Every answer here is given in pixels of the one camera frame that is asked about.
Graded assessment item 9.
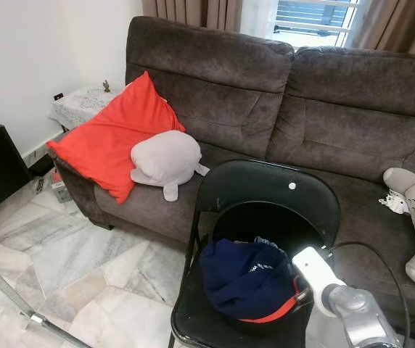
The brown curtain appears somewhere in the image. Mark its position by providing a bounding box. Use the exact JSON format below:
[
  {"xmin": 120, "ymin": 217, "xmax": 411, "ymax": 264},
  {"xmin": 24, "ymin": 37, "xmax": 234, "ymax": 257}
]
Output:
[
  {"xmin": 141, "ymin": 0, "xmax": 245, "ymax": 33},
  {"xmin": 349, "ymin": 0, "xmax": 415, "ymax": 57}
]

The silver metal clothes rack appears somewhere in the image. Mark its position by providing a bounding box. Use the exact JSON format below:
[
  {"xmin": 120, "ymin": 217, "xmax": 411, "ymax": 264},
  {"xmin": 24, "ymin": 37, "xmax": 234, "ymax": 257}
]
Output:
[{"xmin": 0, "ymin": 254, "xmax": 92, "ymax": 348}]

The grey seal plush toy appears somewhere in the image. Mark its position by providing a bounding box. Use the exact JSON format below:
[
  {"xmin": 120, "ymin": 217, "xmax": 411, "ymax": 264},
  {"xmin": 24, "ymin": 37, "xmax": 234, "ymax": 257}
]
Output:
[{"xmin": 130, "ymin": 130, "xmax": 210, "ymax": 202}]

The grey red power strip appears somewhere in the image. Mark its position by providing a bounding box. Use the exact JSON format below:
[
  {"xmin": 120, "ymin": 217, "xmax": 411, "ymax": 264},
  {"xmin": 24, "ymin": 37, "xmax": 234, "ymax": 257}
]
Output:
[{"xmin": 48, "ymin": 170, "xmax": 72, "ymax": 204}]

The lace covered side table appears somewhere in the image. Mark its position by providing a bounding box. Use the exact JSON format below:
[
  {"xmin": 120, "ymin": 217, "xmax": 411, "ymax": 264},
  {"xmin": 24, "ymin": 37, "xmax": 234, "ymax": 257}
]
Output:
[{"xmin": 48, "ymin": 86, "xmax": 128, "ymax": 131}]

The navy garment red trim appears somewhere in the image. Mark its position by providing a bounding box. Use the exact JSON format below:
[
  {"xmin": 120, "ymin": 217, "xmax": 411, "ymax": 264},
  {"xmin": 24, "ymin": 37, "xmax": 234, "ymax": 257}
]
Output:
[{"xmin": 199, "ymin": 237, "xmax": 303, "ymax": 323}]

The black round laundry bucket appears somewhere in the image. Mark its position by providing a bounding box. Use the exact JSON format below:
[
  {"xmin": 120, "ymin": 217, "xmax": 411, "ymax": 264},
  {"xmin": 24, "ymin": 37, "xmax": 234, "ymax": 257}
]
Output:
[{"xmin": 211, "ymin": 202, "xmax": 317, "ymax": 338}]

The red square cushion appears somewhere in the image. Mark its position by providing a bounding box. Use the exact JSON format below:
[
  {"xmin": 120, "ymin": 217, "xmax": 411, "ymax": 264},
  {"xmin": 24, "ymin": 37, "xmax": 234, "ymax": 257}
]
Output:
[{"xmin": 46, "ymin": 70, "xmax": 185, "ymax": 204}]

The window with white louvres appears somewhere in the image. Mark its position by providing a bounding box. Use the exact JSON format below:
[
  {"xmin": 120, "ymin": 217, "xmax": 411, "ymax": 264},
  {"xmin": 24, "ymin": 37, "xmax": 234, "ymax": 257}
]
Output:
[{"xmin": 273, "ymin": 0, "xmax": 361, "ymax": 48}]

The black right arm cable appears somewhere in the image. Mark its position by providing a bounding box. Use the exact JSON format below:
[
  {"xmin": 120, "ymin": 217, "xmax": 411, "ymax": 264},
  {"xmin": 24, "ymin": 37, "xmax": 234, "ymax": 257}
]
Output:
[{"xmin": 327, "ymin": 241, "xmax": 411, "ymax": 348}]

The black power adapter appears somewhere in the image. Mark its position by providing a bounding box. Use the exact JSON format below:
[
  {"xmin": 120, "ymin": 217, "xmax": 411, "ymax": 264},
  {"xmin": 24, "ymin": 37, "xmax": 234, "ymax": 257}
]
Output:
[{"xmin": 28, "ymin": 152, "xmax": 56, "ymax": 175}]

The black low TV console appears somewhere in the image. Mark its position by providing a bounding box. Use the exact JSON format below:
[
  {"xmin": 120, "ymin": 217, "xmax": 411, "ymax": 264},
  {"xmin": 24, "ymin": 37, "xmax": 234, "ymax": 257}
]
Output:
[{"xmin": 0, "ymin": 118, "xmax": 33, "ymax": 218}]

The black metal folding chair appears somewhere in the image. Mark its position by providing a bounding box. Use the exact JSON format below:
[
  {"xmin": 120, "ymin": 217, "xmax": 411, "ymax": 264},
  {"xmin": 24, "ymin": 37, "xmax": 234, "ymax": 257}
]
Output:
[{"xmin": 170, "ymin": 159, "xmax": 342, "ymax": 348}]

